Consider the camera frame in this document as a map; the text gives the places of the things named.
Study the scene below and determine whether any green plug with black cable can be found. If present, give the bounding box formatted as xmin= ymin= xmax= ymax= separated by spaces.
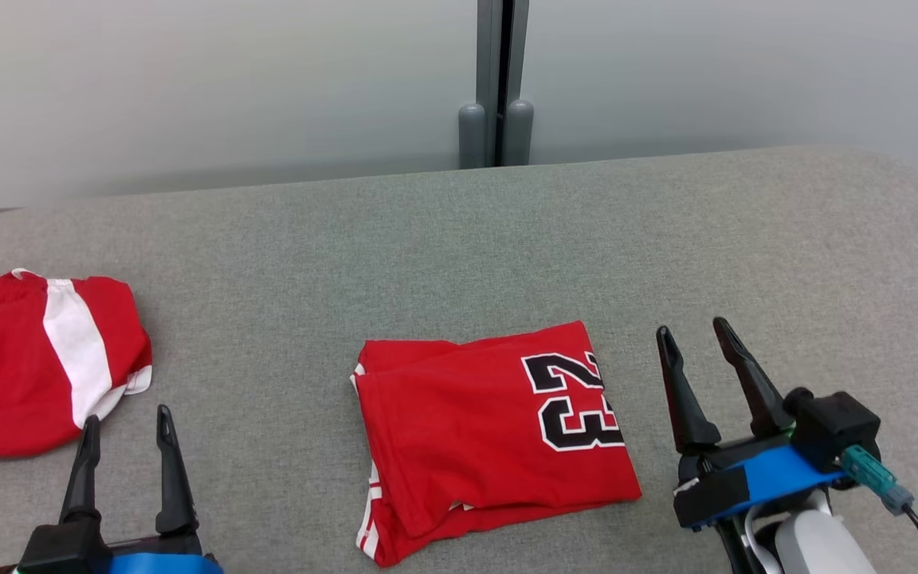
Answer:
xmin=840 ymin=445 xmax=918 ymax=574

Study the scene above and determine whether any red basketball jersey number 23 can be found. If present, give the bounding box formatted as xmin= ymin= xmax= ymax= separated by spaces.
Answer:
xmin=350 ymin=320 xmax=642 ymax=568

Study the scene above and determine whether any grey partition door post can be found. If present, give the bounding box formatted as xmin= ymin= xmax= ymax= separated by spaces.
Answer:
xmin=475 ymin=0 xmax=530 ymax=168

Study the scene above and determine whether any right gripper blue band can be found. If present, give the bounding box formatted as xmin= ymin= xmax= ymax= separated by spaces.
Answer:
xmin=656 ymin=316 xmax=850 ymax=531

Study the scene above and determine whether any grey cylindrical door bumper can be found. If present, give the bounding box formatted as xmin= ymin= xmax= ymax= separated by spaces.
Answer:
xmin=458 ymin=102 xmax=488 ymax=170
xmin=504 ymin=99 xmax=535 ymax=167

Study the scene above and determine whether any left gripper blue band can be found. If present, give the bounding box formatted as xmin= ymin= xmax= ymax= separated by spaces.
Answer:
xmin=59 ymin=404 xmax=225 ymax=574

